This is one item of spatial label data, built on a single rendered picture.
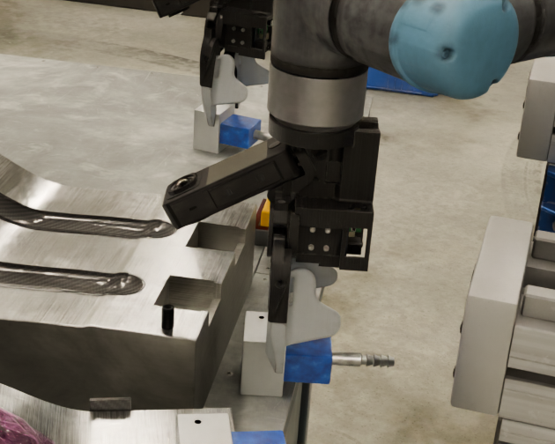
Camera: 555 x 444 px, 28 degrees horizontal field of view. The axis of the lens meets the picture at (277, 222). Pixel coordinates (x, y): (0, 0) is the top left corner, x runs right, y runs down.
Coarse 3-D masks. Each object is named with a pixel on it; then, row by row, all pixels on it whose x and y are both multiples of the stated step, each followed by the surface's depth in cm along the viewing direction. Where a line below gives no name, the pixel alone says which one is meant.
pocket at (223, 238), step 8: (200, 224) 103; (208, 224) 103; (216, 224) 103; (200, 232) 103; (208, 232) 103; (216, 232) 103; (224, 232) 103; (232, 232) 103; (240, 232) 102; (192, 240) 101; (200, 240) 104; (208, 240) 104; (216, 240) 104; (224, 240) 103; (232, 240) 103; (240, 240) 103; (208, 248) 104; (216, 248) 104; (224, 248) 104; (232, 248) 104; (240, 248) 102
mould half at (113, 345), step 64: (0, 192) 105; (64, 192) 109; (128, 192) 109; (0, 256) 96; (64, 256) 96; (128, 256) 96; (192, 256) 97; (0, 320) 87; (64, 320) 86; (128, 320) 86; (192, 320) 87; (64, 384) 88; (128, 384) 87; (192, 384) 86
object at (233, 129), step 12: (228, 108) 142; (204, 120) 141; (216, 120) 140; (228, 120) 142; (240, 120) 142; (252, 120) 142; (204, 132) 141; (216, 132) 141; (228, 132) 140; (240, 132) 140; (252, 132) 141; (264, 132) 141; (204, 144) 142; (216, 144) 141; (228, 144) 141; (240, 144) 141; (252, 144) 142
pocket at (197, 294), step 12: (168, 288) 94; (180, 288) 94; (192, 288) 94; (204, 288) 93; (216, 288) 93; (156, 300) 90; (168, 300) 94; (180, 300) 94; (192, 300) 94; (204, 300) 94; (216, 300) 93
